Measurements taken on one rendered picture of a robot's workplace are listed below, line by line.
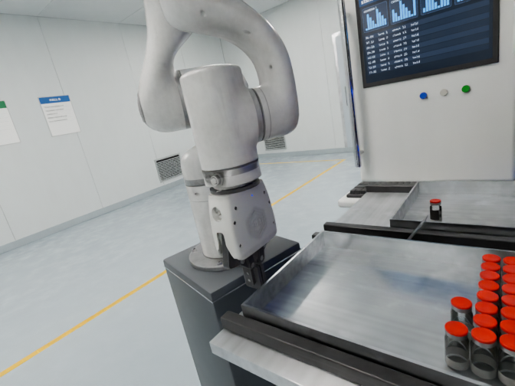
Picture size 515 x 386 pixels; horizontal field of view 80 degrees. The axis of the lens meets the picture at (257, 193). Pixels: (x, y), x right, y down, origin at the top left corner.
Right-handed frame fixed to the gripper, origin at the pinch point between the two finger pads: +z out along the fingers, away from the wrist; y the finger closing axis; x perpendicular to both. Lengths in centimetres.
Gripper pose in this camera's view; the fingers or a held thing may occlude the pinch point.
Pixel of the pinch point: (254, 274)
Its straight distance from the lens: 51.6
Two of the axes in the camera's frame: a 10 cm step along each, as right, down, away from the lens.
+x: -7.8, -0.2, 6.3
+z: 1.9, 9.5, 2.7
